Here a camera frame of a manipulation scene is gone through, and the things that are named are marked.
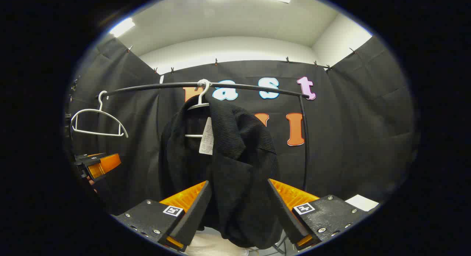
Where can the white empty hanger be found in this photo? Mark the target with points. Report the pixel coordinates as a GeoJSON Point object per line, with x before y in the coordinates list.
{"type": "Point", "coordinates": [100, 105]}

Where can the black knitted garment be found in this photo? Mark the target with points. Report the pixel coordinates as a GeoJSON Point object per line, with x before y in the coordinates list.
{"type": "Point", "coordinates": [239, 167]}

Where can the white fabric laundry hamper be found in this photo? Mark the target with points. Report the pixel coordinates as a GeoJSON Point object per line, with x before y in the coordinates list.
{"type": "Point", "coordinates": [209, 245]}

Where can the black metal clothes rack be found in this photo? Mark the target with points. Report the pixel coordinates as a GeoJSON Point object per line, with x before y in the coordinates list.
{"type": "Point", "coordinates": [158, 86]}

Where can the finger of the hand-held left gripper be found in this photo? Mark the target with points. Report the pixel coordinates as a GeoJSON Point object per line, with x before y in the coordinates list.
{"type": "Point", "coordinates": [88, 158]}
{"type": "Point", "coordinates": [106, 164]}

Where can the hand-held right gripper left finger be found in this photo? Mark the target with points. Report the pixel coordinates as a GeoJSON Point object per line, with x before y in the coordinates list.
{"type": "Point", "coordinates": [195, 219]}

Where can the white hanger with garment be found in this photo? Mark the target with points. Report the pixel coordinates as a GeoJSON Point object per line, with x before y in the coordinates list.
{"type": "Point", "coordinates": [200, 99]}

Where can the white flat panel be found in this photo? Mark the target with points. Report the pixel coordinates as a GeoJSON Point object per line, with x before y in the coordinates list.
{"type": "Point", "coordinates": [362, 202]}

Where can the small ceiling light panel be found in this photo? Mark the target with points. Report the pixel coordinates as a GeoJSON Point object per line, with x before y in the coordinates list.
{"type": "Point", "coordinates": [122, 27]}

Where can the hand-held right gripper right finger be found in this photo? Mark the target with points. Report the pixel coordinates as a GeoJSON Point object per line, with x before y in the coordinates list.
{"type": "Point", "coordinates": [285, 215]}

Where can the black backdrop cloth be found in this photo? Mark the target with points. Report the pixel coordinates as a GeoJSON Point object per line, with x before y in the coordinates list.
{"type": "Point", "coordinates": [349, 138]}

